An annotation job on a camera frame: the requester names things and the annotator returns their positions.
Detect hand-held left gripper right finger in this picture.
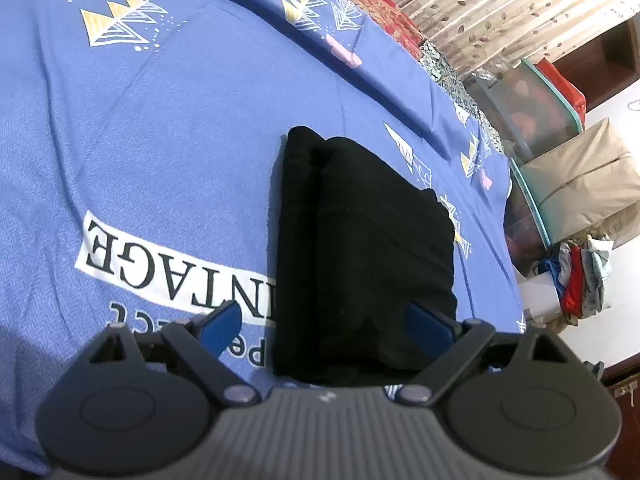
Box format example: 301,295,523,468
398,301,572,406

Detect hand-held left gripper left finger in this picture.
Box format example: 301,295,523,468
89,300,261,407

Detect black pants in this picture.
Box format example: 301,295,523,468
272,125,459,389

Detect pile of colourful clothes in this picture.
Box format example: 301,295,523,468
542,234,617,319

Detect blue printed bedsheet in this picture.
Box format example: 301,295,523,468
0,0,527,476

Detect clear storage box teal lid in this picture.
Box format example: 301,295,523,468
469,57,586,162

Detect red bag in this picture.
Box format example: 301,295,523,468
535,57,587,117

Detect red patterned quilt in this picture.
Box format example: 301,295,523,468
325,0,506,148

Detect dark wooden cabinet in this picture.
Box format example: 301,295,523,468
552,14,640,113

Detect beige leaf-print curtain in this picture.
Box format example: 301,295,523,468
345,0,640,80

